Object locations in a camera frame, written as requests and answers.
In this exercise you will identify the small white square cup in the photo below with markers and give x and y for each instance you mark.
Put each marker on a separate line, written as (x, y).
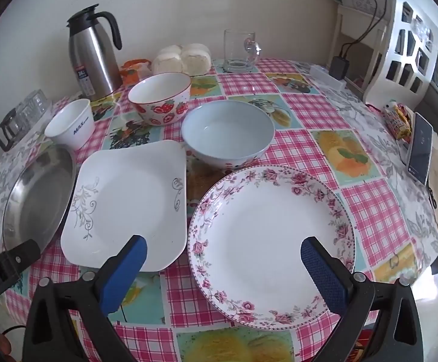
(70, 126)

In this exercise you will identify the yellow snack packet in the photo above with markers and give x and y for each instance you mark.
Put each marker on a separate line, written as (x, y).
(405, 120)

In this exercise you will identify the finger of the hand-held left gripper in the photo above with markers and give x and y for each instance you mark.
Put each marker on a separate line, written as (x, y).
(21, 257)

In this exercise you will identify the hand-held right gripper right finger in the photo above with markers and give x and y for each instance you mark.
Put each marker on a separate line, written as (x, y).
(322, 275)

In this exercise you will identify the stainless steel thermos jug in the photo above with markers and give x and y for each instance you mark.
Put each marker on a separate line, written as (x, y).
(90, 56)

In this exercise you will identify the pink floral round plate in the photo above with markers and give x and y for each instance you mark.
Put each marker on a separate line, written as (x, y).
(264, 241)

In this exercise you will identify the clear glass mug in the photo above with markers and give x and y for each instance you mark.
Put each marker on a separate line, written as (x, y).
(238, 51)

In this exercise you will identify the light blue bowl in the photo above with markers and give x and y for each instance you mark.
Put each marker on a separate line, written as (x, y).
(226, 132)

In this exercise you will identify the patterned roll pack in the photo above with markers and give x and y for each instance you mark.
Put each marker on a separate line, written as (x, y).
(392, 122)

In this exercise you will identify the orange snack packet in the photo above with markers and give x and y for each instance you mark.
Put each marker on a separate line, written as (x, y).
(134, 71)

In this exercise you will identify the round steel plate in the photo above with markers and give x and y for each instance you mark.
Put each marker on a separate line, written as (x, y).
(38, 196)

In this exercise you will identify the strawberry print bowl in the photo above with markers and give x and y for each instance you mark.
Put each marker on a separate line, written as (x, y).
(158, 111)

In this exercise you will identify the white square plate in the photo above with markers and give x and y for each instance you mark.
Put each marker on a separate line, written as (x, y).
(128, 200)

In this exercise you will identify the clear drinking glass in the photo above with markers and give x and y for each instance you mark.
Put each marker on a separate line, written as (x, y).
(41, 101)
(26, 111)

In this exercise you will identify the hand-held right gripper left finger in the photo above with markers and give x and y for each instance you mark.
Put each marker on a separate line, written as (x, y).
(123, 275)

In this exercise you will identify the black charger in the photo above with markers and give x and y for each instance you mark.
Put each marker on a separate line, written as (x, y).
(339, 68)

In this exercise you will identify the white shelf unit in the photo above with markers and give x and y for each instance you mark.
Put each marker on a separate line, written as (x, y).
(341, 26)

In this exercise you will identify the bag of white steamed buns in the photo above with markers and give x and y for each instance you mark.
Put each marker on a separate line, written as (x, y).
(183, 58)

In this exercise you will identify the smartphone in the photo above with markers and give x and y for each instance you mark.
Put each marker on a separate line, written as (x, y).
(420, 147)

